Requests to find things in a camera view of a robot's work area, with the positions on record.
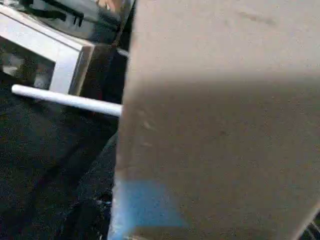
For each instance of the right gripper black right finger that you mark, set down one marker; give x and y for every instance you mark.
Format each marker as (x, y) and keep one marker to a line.
(311, 232)

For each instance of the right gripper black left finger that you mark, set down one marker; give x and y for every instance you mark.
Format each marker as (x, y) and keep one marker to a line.
(95, 195)

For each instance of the white plastic table leg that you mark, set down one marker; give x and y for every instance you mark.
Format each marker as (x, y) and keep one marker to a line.
(67, 100)

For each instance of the white plastic table top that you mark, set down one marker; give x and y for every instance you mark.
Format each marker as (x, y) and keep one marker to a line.
(212, 112)

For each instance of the white cabinet with glass doors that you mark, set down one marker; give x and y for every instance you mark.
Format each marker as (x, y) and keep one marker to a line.
(50, 50)

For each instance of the dark clutter on cabinet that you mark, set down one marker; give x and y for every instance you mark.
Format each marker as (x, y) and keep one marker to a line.
(55, 12)

